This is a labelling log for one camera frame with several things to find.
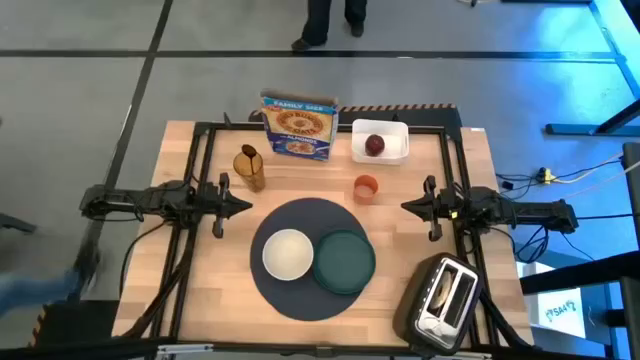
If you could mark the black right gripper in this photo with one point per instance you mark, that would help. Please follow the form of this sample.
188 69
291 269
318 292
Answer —
436 207

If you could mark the blue cereal box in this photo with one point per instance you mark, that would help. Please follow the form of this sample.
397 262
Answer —
300 125

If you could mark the dark red apple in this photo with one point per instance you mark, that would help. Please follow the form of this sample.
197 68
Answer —
375 145

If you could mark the black and silver rail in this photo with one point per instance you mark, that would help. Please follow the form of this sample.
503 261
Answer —
100 350

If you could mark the white labelled box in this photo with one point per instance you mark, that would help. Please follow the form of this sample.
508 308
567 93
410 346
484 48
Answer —
560 312

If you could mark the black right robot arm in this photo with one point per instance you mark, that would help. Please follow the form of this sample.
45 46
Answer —
525 212

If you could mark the grey chair base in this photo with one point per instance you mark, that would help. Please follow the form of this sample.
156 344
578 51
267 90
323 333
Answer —
15 222

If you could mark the white bowl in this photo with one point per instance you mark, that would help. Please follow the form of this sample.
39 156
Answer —
287 255

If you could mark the black hazard-striped box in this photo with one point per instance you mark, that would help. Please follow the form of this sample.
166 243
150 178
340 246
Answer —
80 322

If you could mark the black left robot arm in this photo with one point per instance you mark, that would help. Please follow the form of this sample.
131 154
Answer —
125 202

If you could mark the black metal table frame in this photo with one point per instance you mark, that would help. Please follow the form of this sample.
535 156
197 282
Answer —
240 126

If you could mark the white plastic container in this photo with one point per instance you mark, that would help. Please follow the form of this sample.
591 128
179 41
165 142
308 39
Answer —
395 145

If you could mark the green plate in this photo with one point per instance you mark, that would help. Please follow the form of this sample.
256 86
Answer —
345 262

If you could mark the person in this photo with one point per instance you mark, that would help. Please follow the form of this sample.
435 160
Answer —
30 292
320 20

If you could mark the yellow power plug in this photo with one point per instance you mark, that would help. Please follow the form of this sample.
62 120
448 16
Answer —
546 176

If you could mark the orange cup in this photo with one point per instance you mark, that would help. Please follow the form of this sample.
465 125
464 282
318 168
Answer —
366 192

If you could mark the dark round placemat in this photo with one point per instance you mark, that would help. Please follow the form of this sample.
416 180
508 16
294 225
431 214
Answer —
300 300

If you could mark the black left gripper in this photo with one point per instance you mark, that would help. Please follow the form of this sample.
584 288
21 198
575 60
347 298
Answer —
221 205

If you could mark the black and silver toaster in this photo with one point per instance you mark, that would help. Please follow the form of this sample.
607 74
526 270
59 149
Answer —
425 325

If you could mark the spoon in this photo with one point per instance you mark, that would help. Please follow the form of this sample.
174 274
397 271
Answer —
249 150

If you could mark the black desk frame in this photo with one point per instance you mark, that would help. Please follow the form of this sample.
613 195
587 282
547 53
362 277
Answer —
575 129

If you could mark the black furniture frame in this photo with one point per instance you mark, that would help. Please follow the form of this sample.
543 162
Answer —
575 277

